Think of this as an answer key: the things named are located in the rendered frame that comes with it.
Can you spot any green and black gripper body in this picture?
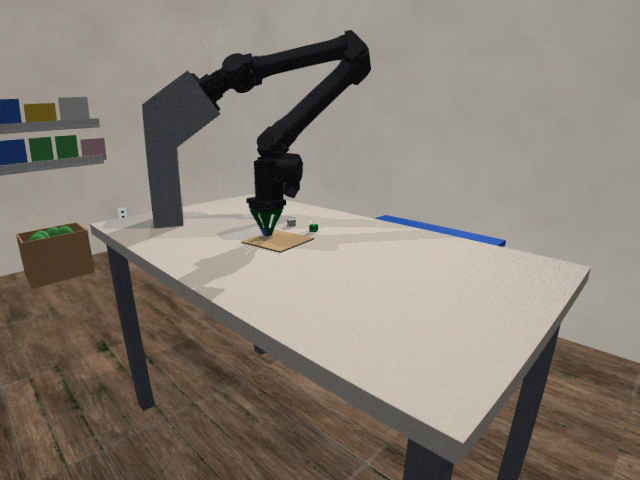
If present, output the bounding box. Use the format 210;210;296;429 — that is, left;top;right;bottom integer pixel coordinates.
246;179;286;212

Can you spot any tan flat mat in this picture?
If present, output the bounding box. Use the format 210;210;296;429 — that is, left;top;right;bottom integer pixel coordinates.
241;230;314;253

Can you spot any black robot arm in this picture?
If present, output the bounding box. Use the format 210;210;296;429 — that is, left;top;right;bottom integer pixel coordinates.
192;30;371;201

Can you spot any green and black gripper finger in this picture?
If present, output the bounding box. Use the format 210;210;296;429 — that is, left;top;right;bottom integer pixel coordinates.
250;209;271;232
259;209;283;235

